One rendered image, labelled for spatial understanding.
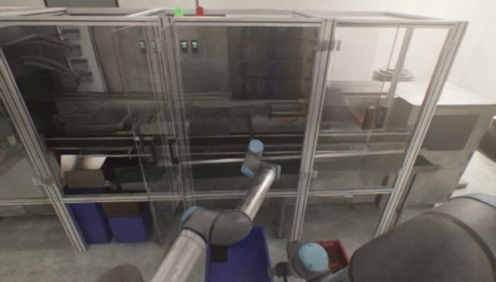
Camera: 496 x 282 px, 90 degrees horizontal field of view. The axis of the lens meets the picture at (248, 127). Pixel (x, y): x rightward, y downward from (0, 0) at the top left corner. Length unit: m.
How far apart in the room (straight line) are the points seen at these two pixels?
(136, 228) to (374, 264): 2.12
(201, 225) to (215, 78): 1.28
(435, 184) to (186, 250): 2.43
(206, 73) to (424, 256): 1.84
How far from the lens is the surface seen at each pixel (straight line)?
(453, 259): 0.43
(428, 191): 2.97
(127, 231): 2.45
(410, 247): 0.43
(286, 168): 2.00
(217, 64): 2.02
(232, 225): 1.04
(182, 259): 1.01
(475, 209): 0.50
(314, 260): 0.95
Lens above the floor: 1.89
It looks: 28 degrees down
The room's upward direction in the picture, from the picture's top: 1 degrees clockwise
